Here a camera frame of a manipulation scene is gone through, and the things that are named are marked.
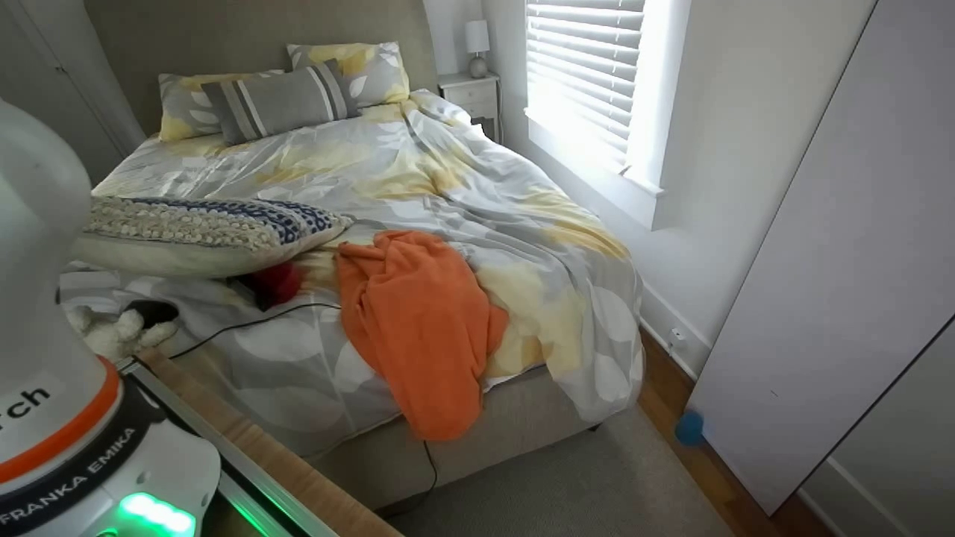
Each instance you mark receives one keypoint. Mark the beige upholstered headboard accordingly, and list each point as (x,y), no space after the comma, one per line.
(220,34)

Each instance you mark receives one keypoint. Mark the beige bed base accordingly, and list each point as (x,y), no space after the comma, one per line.
(496,434)

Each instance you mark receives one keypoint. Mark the grey striped pillow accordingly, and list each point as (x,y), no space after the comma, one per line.
(278,100)

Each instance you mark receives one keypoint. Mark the small black oval object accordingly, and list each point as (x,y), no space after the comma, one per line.
(152,311)

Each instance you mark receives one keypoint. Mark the white window blinds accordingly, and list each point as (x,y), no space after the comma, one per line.
(582,70)

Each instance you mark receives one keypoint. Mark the blue ball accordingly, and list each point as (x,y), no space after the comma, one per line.
(691,426)

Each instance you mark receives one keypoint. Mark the white wardrobe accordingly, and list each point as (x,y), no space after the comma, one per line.
(836,247)

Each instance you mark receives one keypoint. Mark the grey floor rug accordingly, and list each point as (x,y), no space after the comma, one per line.
(578,492)

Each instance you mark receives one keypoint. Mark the white nightstand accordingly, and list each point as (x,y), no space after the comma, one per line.
(475,100)

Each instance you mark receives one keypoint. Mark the white window frame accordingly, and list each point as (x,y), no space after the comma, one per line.
(646,149)

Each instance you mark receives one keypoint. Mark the light wooden table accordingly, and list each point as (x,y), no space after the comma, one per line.
(288,467)

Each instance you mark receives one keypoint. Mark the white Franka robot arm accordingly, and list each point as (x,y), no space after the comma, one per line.
(40,300)

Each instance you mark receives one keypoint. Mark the blue white beaded throw pillow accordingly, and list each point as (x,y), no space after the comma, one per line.
(199,234)

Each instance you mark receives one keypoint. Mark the small white table lamp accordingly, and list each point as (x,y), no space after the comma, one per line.
(479,46)

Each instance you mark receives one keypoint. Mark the red round disc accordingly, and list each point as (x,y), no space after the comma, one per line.
(278,283)

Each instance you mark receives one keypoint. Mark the orange cloth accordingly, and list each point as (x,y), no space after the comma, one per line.
(422,337)

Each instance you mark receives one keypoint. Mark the white plush toy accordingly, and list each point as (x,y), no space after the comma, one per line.
(114,332)

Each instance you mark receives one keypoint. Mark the bed with yellow-white duvet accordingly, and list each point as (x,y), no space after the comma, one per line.
(399,180)

